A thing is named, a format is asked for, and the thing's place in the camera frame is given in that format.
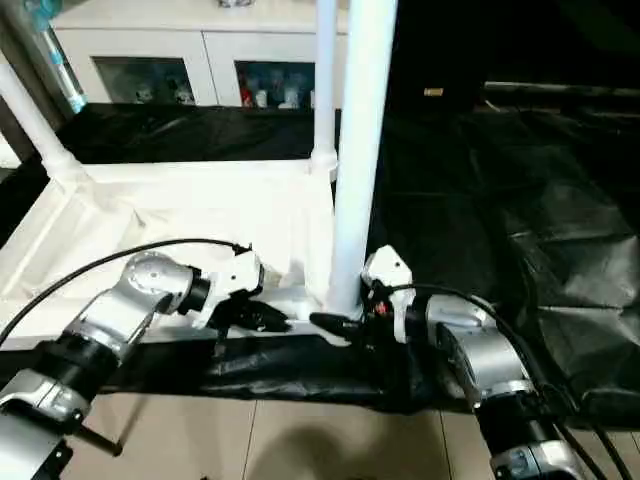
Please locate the white plastic table top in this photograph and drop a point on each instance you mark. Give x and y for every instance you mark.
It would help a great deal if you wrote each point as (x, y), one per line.
(175, 200)

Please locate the white plastic table leg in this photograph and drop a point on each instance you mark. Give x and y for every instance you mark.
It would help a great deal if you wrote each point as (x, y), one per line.
(357, 150)
(35, 115)
(325, 75)

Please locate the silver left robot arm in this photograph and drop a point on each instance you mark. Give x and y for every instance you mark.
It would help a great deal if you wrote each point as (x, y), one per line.
(125, 300)

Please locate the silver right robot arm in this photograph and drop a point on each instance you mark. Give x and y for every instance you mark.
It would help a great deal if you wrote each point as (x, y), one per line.
(480, 350)

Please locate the black mat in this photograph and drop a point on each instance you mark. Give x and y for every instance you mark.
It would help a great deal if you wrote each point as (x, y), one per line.
(500, 200)

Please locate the black metal table strut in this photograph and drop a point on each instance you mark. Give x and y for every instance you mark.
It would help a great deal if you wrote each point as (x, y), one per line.
(107, 440)

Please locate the red object behind glass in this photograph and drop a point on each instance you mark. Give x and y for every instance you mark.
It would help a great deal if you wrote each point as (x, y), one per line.
(246, 95)

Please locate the small tan label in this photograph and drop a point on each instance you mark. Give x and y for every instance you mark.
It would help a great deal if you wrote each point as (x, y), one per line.
(434, 92)

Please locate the white cabinet with glass doors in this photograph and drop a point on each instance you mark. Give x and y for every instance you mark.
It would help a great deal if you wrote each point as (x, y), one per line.
(175, 40)

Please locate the teal patterned hanging cloth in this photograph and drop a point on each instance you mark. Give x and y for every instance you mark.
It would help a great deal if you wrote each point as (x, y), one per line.
(65, 70)

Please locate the clear glass trinket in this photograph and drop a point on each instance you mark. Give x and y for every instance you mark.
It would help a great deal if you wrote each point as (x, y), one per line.
(235, 2)

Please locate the grey curtain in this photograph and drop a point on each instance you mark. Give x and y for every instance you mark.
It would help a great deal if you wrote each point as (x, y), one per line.
(25, 75)

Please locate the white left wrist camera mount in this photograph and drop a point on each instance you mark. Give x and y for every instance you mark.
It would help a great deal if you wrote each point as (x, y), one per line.
(235, 280)

